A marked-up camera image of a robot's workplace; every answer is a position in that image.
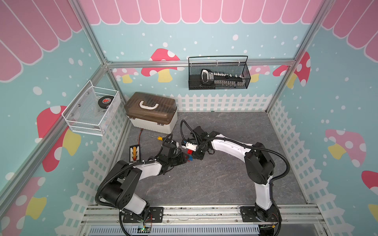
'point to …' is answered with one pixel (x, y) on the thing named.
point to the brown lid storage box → (153, 112)
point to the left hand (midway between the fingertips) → (186, 159)
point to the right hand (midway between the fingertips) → (195, 153)
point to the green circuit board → (143, 230)
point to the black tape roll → (105, 101)
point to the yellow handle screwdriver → (158, 137)
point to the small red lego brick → (189, 151)
